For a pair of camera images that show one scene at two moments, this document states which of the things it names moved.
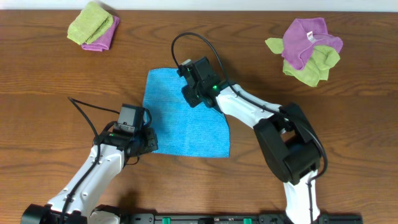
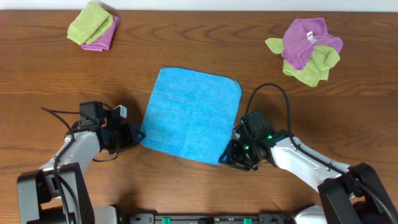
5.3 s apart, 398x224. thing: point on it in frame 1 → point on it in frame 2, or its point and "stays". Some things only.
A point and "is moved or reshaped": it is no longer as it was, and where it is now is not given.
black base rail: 244,218 stays
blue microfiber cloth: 182,130 is moved or reshaped
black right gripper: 186,93 → 231,151
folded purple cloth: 103,43 stays
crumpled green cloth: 316,65 stays
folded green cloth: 92,23 stays
